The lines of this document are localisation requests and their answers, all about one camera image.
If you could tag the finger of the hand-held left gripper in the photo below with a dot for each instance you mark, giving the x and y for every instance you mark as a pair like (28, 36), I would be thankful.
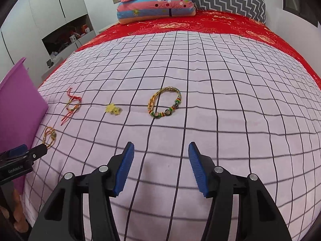
(37, 152)
(15, 153)

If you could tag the small black device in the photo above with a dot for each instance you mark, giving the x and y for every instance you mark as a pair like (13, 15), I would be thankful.
(49, 63)

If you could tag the red patterned bed sheet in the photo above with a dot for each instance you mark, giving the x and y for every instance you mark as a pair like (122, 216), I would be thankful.
(225, 22)

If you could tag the person's left hand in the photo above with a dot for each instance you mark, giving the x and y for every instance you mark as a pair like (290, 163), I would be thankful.
(20, 210)

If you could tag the pink grid blanket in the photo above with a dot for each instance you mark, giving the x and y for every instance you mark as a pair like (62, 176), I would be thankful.
(225, 130)

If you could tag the white wardrobe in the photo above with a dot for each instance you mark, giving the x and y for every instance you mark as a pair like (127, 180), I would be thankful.
(37, 12)

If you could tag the colourful striped pillow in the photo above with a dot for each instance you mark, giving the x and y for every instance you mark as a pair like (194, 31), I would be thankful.
(155, 5)

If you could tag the dark window frame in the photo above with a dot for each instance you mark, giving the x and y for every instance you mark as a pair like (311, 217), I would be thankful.
(293, 0)

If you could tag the purple plastic basin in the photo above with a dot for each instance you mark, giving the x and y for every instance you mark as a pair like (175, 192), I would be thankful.
(20, 105)

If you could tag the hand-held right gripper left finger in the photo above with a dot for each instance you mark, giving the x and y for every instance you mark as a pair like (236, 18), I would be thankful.
(124, 170)

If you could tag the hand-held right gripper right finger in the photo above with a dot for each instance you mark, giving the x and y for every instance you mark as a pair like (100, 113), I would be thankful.
(198, 170)

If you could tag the wall niche shelf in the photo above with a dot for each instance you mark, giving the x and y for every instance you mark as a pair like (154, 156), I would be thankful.
(65, 37)

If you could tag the yellow flower hair clip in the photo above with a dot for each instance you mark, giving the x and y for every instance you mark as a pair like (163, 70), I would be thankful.
(111, 108)

